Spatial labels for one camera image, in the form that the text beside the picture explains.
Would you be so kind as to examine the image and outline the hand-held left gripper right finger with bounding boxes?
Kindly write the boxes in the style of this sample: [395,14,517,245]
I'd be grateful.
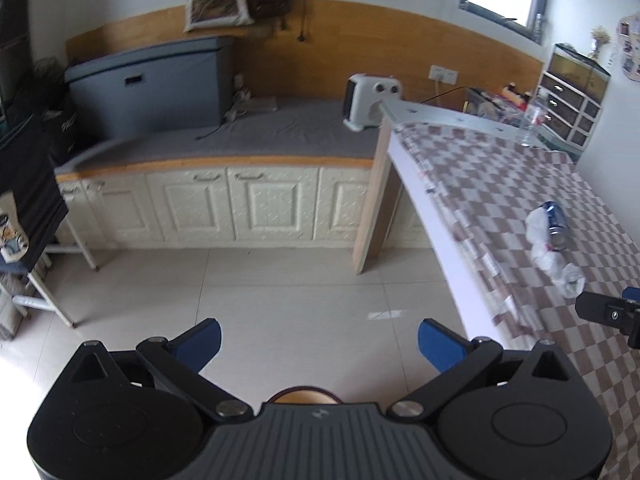
[389,318,586,420]

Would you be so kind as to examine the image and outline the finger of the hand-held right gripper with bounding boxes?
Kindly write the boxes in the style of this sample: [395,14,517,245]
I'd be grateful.
[574,291,628,328]

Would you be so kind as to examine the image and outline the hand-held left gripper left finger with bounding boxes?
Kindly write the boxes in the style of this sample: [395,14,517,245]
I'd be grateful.
[57,318,252,420]

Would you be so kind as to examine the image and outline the clear plastic bag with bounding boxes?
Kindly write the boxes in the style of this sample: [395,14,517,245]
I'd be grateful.
[525,207,587,299]

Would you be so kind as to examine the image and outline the cream bin with purple rim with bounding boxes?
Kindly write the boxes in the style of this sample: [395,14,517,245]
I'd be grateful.
[265,385,344,406]

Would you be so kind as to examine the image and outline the white table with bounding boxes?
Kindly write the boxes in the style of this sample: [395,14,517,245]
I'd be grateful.
[379,99,640,480]

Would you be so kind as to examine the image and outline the blue drink can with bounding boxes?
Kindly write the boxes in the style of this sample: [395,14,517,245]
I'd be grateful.
[541,201,569,237]

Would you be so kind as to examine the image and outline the white cabinet with wooden top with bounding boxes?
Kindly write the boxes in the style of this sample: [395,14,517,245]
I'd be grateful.
[54,156,437,252]

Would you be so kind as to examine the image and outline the wooden side panel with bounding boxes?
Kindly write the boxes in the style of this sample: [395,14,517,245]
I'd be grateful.
[352,112,402,276]

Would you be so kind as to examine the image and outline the clear plastic bottle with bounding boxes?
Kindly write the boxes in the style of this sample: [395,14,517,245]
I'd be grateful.
[521,89,547,149]

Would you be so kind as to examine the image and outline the drawer organizer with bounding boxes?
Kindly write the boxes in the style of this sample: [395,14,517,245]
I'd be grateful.
[536,42,613,150]

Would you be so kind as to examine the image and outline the printed hanging cloth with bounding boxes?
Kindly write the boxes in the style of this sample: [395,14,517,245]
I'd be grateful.
[0,194,32,263]

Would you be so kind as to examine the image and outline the grey mat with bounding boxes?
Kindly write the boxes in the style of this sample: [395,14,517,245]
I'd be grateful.
[54,96,383,173]

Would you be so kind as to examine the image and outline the red desk clutter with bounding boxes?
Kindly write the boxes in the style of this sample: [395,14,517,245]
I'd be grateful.
[464,81,533,127]

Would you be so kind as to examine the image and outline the black hanging cloth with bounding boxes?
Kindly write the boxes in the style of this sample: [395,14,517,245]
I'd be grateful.
[0,112,70,272]

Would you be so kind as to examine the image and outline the white power strip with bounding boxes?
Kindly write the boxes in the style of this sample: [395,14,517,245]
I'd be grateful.
[226,87,279,122]

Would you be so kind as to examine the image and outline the white fan heater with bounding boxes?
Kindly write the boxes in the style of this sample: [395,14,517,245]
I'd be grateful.
[341,73,404,133]

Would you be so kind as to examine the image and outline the black bag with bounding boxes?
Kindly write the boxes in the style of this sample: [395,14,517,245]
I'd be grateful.
[41,94,82,167]

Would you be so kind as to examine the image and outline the grey storage chest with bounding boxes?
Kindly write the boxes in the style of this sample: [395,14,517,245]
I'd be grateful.
[63,35,237,153]

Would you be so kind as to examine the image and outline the dried flowers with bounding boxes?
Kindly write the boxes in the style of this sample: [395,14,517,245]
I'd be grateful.
[589,26,612,59]

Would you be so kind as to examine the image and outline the brown hanging bag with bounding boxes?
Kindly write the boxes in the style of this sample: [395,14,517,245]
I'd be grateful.
[247,0,292,25]

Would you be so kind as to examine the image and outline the dark shelf unit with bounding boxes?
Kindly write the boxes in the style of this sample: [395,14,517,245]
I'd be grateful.
[0,0,67,161]

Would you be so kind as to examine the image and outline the white metal frame stand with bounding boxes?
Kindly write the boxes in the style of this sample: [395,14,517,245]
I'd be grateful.
[0,194,100,330]

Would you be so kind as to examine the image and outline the black heater cable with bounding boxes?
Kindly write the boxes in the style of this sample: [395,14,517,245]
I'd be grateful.
[424,82,470,109]

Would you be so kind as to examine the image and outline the wall photo collage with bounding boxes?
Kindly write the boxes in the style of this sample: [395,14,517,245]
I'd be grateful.
[616,14,640,82]

